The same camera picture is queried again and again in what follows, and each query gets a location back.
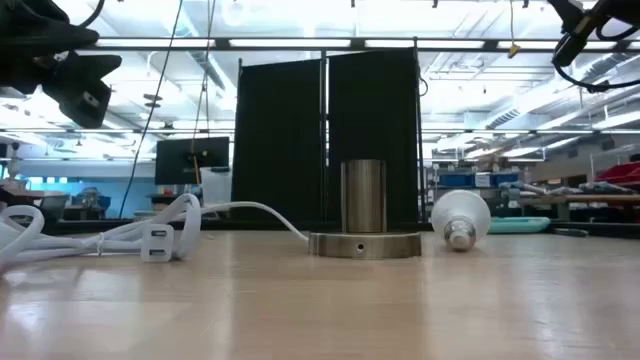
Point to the red storage bin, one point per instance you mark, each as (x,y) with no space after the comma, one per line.
(622,175)

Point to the black horizontal crossbar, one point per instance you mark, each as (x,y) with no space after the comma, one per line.
(300,49)

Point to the clear plastic container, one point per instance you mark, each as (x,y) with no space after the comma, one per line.
(216,187)

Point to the yellow hanging tag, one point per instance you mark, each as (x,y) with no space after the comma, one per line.
(514,50)

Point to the brushed metal lamp base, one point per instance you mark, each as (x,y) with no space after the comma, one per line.
(363,200)

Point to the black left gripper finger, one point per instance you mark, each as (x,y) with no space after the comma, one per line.
(82,87)

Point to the blue storage bin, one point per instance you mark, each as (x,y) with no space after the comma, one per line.
(505,179)
(456,180)

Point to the black aluminium table frame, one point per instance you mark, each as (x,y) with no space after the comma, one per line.
(590,227)

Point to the white lightbulb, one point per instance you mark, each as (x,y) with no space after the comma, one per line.
(460,212)

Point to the black partition screen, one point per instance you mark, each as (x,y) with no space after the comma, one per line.
(280,150)

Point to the black computer monitor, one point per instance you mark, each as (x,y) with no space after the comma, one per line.
(175,160)

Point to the teal flat tray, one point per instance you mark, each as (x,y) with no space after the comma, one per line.
(520,225)

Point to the wooden workbench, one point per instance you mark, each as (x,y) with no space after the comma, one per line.
(590,199)

